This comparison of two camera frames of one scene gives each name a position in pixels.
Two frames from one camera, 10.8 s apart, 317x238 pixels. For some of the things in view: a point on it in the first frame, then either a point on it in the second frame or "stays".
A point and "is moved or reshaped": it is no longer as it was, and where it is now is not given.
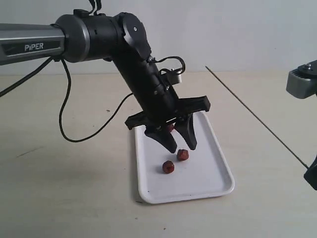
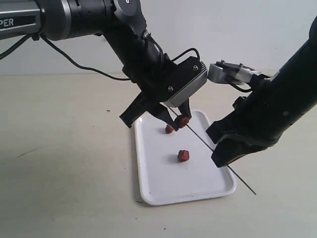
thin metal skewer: [257, 117] to [213, 150]
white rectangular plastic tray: [185, 174] stays
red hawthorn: [168, 166] is moved or reshaped
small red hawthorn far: [171, 127] stays
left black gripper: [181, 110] to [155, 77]
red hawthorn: [182, 154] stays
